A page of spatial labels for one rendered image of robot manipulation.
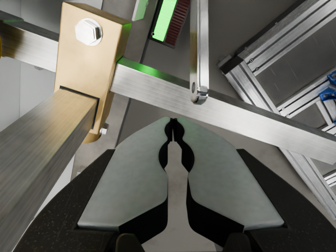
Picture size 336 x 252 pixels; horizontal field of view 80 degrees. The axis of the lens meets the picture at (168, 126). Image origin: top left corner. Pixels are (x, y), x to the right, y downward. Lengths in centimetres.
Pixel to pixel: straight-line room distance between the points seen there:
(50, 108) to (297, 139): 26
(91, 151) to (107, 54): 30
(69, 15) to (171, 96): 11
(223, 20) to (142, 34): 76
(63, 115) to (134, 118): 103
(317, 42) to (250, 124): 81
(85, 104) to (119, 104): 20
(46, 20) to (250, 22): 88
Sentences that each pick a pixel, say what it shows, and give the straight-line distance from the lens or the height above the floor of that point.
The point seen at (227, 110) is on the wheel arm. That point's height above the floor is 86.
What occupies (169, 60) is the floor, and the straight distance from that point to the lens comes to 107.
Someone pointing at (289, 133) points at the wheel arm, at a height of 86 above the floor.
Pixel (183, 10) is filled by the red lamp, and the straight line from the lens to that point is 35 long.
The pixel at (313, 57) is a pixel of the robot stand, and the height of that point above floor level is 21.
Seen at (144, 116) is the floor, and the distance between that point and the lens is 119.
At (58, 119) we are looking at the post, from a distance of 17.
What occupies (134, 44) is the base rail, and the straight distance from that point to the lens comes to 36.
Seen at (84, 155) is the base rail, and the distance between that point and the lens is 48.
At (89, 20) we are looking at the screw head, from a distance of 20.
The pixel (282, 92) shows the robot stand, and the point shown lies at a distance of 103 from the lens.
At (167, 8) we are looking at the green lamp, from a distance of 35.
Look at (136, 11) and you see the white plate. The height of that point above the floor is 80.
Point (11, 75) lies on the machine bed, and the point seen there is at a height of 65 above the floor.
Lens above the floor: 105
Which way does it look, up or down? 61 degrees down
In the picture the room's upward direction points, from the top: 179 degrees clockwise
